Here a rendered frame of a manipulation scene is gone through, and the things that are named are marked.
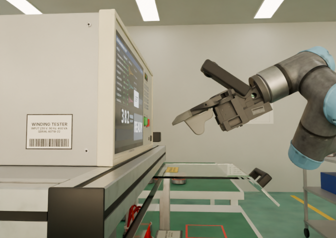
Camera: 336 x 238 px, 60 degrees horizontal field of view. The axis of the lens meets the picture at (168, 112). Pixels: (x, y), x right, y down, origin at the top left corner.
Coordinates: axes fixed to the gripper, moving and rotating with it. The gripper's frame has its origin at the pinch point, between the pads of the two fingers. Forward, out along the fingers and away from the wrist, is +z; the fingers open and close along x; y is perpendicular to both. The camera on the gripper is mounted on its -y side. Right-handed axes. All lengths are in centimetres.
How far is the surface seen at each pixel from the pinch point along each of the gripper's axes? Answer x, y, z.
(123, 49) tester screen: -22.9, -11.7, 2.4
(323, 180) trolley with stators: 254, 111, -109
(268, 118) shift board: 511, 49, -155
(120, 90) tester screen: -24.6, -5.8, 5.1
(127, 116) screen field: -19.6, -2.7, 6.5
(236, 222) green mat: 70, 50, -4
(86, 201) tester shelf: -42.4, 5.1, 8.5
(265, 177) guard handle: 3.3, 20.6, -12.9
